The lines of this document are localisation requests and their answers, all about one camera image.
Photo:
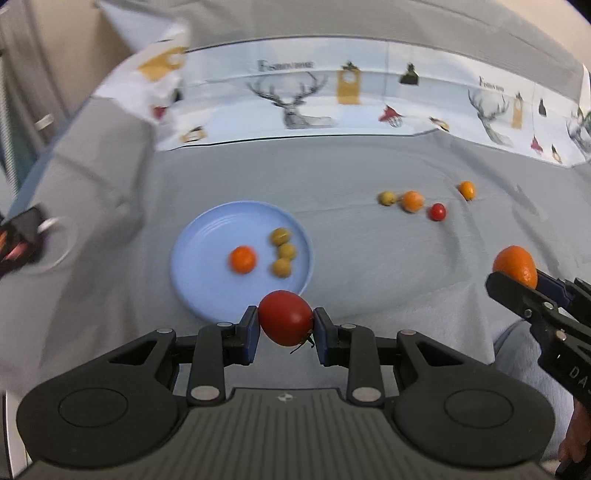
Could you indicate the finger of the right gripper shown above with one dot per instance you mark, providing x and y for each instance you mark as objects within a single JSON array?
[
  {"x": 531, "y": 299},
  {"x": 563, "y": 292}
]

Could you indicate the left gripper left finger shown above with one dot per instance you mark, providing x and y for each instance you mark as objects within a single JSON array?
[{"x": 163, "y": 369}]

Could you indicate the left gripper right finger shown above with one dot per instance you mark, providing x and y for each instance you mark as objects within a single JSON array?
[{"x": 411, "y": 355}]

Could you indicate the large orange mandarin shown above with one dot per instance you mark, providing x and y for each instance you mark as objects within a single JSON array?
[{"x": 518, "y": 264}]

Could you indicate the large red tomato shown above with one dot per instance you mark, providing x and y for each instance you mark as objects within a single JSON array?
[{"x": 286, "y": 319}]

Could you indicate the oval orange kumquat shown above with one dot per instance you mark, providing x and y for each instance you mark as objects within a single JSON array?
[{"x": 468, "y": 190}]

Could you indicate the person's right hand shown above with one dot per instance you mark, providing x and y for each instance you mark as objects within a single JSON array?
[{"x": 574, "y": 451}]

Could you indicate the blue round plate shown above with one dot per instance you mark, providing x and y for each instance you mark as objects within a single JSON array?
[{"x": 200, "y": 273}]

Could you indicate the mandarin on plate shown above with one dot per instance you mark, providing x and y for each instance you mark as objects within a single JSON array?
[{"x": 242, "y": 260}]

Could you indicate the yellow-green fruit on plate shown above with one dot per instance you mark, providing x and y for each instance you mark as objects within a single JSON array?
[{"x": 280, "y": 236}]

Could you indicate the small red cherry tomato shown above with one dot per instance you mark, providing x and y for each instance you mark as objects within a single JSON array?
[{"x": 438, "y": 212}]

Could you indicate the small yellow-green fruit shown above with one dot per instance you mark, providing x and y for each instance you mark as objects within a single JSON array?
[{"x": 387, "y": 198}]

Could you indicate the small orange mandarin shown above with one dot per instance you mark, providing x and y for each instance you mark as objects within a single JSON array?
[{"x": 412, "y": 201}]

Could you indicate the black smartphone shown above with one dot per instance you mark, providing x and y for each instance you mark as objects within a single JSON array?
[{"x": 21, "y": 241}]

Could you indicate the white deer print cloth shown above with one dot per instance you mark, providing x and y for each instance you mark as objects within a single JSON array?
[{"x": 212, "y": 72}]

